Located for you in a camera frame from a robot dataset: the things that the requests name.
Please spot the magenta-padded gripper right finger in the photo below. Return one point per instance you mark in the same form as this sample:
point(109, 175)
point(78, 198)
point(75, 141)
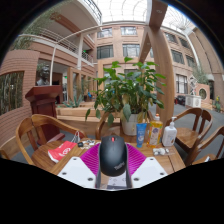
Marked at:
point(150, 169)

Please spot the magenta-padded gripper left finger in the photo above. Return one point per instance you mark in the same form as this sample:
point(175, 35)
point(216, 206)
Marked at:
point(76, 169)

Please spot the black computer mouse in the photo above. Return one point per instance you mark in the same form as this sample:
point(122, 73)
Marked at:
point(113, 155)

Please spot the white earbuds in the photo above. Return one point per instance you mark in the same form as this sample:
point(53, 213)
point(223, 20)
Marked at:
point(160, 151)

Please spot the red and white bag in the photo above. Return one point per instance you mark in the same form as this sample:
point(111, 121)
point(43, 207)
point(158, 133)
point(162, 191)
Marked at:
point(61, 151)

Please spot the black key fob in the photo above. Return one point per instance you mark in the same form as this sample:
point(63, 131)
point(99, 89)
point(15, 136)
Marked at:
point(80, 144)

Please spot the blue tube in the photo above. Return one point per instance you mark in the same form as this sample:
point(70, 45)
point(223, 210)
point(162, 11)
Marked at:
point(141, 135)

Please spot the yellow dish soap bottle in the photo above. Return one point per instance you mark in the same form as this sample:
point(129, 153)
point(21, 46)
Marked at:
point(155, 133)

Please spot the white pump bottle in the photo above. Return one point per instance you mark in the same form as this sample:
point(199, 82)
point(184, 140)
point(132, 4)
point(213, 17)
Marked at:
point(169, 135)

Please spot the wooden armchair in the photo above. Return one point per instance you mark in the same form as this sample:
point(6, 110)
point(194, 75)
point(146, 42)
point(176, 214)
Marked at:
point(213, 136)
point(25, 130)
point(186, 135)
point(101, 128)

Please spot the wooden planter box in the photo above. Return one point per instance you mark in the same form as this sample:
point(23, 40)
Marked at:
point(76, 115)

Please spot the spiky green agave plant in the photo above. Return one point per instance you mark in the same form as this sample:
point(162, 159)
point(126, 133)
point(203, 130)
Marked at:
point(72, 102)

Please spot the white statue on plinth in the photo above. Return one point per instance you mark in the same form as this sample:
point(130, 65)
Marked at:
point(193, 100)

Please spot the green potted plant white pot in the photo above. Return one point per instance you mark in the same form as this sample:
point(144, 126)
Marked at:
point(128, 90)

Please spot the dark bust statue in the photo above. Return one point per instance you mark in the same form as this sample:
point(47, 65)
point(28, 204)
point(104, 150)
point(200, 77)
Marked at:
point(42, 76)

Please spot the dark red wooden pedestal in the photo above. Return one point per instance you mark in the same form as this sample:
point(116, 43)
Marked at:
point(43, 100)

